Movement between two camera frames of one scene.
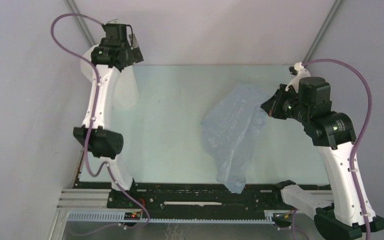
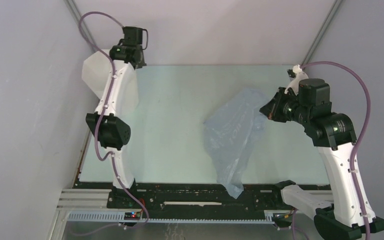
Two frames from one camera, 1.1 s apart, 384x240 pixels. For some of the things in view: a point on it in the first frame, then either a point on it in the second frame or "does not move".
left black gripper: (135, 56) → (143, 64)
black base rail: (199, 197) does not move
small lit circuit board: (132, 216) does not move
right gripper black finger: (273, 107) does not move
